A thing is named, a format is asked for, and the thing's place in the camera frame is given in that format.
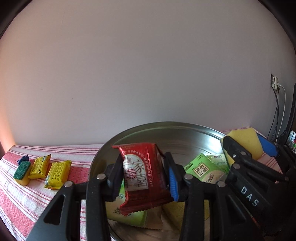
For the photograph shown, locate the red white striped bedsheet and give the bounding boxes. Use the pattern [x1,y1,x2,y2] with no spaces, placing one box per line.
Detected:
[0,126,283,241]

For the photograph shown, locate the green scourer sponge back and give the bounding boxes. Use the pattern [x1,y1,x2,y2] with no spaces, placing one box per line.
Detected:
[13,161,32,186]

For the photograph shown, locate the yellow sponge green scourer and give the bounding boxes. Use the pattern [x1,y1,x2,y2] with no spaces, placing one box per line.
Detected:
[227,128,263,161]

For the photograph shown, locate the small yellow sponge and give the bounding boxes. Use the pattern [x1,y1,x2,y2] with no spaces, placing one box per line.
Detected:
[162,200,210,232]

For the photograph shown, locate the beige snack packet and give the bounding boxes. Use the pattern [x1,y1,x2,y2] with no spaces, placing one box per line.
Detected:
[125,207,163,230]

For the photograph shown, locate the yellow snack packet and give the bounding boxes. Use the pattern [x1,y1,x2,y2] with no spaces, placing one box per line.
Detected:
[44,160,72,190]
[28,155,51,179]

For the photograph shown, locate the black cable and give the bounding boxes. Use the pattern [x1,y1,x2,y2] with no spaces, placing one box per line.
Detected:
[267,86,280,142]

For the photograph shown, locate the wall power socket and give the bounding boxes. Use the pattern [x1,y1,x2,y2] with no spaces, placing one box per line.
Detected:
[270,74,278,90]

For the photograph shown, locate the black monitor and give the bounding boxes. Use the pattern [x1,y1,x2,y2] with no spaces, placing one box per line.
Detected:
[285,84,296,139]

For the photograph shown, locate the white charger cable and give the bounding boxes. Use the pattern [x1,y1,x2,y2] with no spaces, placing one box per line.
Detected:
[277,83,287,140]

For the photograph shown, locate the red snack packet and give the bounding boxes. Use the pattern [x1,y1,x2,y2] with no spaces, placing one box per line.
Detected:
[112,143,173,215]

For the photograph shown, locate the green white tissue pack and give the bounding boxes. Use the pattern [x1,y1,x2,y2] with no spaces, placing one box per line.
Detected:
[184,154,227,184]

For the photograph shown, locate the blue round cookie tin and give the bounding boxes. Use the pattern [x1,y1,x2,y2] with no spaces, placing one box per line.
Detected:
[89,121,224,240]

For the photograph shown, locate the blue cloth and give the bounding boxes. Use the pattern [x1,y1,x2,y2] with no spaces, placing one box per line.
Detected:
[17,156,30,165]

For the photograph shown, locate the green tea tissue pack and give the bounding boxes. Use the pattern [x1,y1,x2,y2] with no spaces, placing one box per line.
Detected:
[207,154,230,173]
[105,181,147,227]

